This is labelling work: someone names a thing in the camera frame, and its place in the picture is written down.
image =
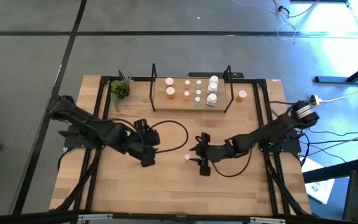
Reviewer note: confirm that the large orange bottle white cap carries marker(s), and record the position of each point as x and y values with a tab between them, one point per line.
169	81
242	93

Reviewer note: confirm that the black flat strip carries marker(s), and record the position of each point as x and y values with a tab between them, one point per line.
197	74

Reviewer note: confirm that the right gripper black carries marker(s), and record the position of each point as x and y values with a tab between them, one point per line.
216	152

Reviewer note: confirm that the black table edge beam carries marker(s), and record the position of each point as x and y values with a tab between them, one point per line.
26	219

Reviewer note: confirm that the silver metal bracket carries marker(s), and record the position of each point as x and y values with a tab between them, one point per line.
95	216
267	220

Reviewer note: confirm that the white medicine bottle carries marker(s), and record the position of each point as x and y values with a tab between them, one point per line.
211	98
213	86
214	79

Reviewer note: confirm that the wooden shelf black metal frame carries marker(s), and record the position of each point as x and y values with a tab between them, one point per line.
166	102

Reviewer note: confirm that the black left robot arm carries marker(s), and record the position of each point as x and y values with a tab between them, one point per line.
89	124

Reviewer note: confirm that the white paper sheet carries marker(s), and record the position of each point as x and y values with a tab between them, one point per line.
320	191

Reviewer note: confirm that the black floor bar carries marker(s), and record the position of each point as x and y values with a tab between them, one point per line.
331	170

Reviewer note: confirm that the black desk stand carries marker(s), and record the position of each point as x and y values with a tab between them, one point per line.
331	80

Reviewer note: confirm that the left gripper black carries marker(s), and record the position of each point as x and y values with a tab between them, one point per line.
145	143

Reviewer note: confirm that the potted green succulent plant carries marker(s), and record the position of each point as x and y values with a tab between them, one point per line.
120	89

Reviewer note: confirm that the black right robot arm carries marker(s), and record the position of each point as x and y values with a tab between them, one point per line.
266	132

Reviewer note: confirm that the floor power plug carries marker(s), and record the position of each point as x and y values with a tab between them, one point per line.
314	99

